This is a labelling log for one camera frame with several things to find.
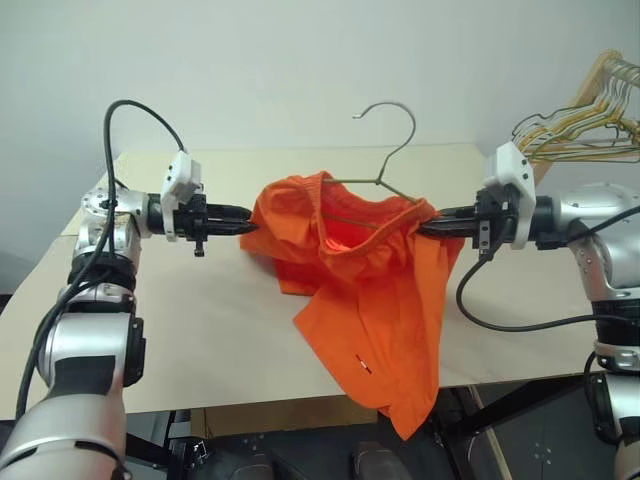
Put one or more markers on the orange shirt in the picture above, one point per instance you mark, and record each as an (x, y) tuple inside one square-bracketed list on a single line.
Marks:
[(395, 300)]

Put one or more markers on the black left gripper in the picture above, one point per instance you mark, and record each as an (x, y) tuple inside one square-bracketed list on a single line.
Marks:
[(192, 220)]

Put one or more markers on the wooden hanger rack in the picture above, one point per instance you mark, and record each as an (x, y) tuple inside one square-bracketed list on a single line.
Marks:
[(592, 75)]

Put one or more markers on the black metal table frame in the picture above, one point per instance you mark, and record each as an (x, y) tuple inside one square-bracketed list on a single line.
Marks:
[(525, 407)]

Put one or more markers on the brown cardboard box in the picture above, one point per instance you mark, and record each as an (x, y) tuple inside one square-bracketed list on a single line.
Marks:
[(280, 417)]

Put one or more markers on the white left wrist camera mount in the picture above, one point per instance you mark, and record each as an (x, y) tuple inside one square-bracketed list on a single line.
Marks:
[(182, 170)]

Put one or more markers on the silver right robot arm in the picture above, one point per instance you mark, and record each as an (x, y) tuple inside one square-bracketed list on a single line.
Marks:
[(590, 205)]

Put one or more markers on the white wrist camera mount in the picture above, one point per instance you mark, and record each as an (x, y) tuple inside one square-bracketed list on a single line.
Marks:
[(515, 165), (182, 170)]

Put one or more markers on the dark rounded shape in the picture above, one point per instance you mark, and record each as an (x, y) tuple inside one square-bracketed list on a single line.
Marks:
[(255, 462), (375, 460)]

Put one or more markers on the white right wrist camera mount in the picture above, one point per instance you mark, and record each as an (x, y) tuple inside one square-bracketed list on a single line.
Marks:
[(515, 165)]

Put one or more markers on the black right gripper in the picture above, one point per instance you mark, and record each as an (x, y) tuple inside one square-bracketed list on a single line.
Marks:
[(492, 215)]

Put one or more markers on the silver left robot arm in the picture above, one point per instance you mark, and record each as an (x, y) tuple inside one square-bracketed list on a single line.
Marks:
[(85, 350)]

